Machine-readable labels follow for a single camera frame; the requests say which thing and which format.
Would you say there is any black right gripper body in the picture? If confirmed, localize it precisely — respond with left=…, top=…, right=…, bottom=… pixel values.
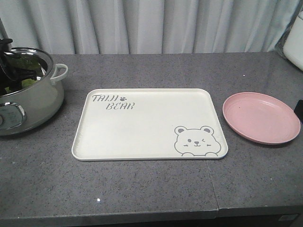
left=294, top=100, right=303, bottom=116

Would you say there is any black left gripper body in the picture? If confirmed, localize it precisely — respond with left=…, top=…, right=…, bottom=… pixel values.
left=0, top=38, right=36, bottom=95

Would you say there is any green lettuce leaf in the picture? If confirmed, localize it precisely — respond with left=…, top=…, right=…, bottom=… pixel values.
left=5, top=55, right=44, bottom=94

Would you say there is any pink round plate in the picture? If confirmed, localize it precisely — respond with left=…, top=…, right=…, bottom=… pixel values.
left=223, top=92, right=301, bottom=145

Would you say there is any cream bear serving tray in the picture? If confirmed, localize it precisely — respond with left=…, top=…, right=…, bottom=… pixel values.
left=71, top=88, right=228, bottom=161

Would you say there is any light green electric cooking pot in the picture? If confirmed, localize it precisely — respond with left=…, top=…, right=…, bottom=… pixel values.
left=0, top=47, right=68, bottom=136

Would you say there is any white rice cooker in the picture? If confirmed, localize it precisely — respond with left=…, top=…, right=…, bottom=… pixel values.
left=283, top=11, right=303, bottom=70

